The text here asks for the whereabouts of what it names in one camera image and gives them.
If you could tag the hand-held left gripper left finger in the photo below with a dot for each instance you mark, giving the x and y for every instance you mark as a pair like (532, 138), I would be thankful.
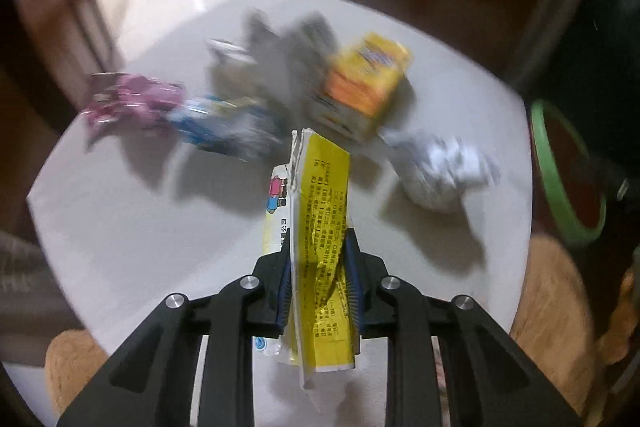
(284, 294)

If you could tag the green-rimmed red bin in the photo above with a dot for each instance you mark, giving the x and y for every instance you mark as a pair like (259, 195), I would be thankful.
(547, 172)

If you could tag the crushed grey drink carton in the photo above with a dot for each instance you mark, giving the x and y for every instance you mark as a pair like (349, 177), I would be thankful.
(310, 42)

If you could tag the yellow snack box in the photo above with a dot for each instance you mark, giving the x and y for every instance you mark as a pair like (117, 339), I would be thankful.
(365, 77)

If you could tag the orange blue snack wrapper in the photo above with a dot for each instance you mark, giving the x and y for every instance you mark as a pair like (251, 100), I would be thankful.
(215, 127)

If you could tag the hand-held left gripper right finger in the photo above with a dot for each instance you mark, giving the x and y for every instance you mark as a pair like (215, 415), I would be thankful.
(353, 287)

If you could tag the brown wooden door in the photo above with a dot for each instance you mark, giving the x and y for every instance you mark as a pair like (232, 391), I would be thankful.
(65, 7)

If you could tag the white paper wrapper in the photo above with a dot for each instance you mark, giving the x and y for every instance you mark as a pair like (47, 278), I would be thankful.
(440, 172)

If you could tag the silver crumpled wrapper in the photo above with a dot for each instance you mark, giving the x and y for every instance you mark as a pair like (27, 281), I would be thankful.
(255, 39)

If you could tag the yellow carton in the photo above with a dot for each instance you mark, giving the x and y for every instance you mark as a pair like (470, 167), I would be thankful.
(320, 187)

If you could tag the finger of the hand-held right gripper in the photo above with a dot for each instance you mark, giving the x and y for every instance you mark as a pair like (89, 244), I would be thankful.
(607, 179)

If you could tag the pink snack bag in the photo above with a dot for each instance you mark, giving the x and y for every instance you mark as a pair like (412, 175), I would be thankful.
(135, 99)

